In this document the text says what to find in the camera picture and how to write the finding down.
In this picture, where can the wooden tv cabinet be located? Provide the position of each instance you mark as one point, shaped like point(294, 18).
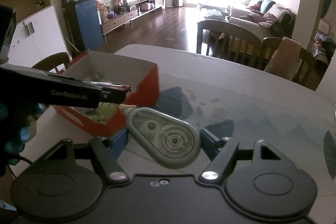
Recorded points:
point(134, 10)

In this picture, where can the beige sofa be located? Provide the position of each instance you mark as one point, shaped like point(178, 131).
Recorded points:
point(264, 18)

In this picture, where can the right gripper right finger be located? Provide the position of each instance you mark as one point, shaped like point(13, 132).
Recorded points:
point(222, 154)

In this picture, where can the red cardboard box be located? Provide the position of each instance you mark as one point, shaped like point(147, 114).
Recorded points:
point(93, 72)

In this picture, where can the green label plastic jar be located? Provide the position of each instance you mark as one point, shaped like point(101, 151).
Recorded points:
point(104, 112)

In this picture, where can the white cupboard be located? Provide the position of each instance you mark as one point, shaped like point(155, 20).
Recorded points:
point(35, 38)

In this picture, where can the grey correction tape dispenser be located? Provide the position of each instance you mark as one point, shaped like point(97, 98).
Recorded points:
point(172, 143)

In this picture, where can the near wooden chair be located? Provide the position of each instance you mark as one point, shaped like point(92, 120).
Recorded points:
point(57, 62)

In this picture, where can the red binder clip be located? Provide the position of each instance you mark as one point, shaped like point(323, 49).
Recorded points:
point(123, 88)

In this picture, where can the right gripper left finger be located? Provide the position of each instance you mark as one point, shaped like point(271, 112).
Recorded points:
point(104, 155)

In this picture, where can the wooden chair with cloth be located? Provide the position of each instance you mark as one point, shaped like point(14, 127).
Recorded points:
point(286, 58)

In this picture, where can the blue black cabinet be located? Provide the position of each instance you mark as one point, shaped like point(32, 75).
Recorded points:
point(83, 24)

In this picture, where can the round coffee table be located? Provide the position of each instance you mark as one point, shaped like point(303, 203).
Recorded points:
point(223, 10)

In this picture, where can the dark wooden dining chair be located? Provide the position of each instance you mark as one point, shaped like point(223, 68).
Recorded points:
point(233, 43)

